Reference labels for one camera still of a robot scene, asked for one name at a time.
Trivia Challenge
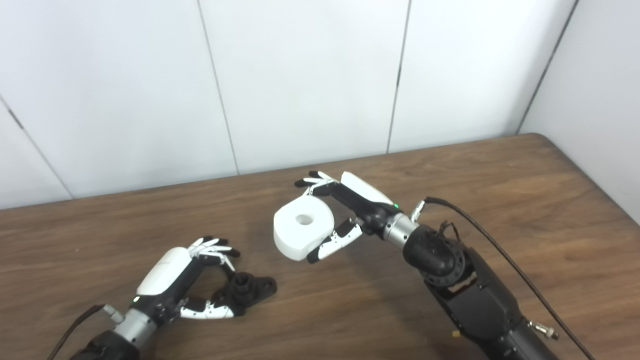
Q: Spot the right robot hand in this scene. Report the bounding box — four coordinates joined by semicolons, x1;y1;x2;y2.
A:
294;171;404;265

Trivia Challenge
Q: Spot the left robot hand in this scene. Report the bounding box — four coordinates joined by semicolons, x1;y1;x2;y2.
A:
128;236;242;326

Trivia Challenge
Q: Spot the round white piece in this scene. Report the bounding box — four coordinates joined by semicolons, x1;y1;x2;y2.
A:
273;195;335;262

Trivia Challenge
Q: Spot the black holder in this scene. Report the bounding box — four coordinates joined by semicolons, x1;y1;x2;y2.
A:
212;272;278;317

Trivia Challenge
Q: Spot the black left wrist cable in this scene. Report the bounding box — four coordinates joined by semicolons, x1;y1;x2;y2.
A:
47;304;126;360

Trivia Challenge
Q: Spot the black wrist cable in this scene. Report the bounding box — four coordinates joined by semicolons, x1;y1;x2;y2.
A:
47;304;126;360
411;196;596;360

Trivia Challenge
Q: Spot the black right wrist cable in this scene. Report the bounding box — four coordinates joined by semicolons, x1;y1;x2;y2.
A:
411;196;596;360

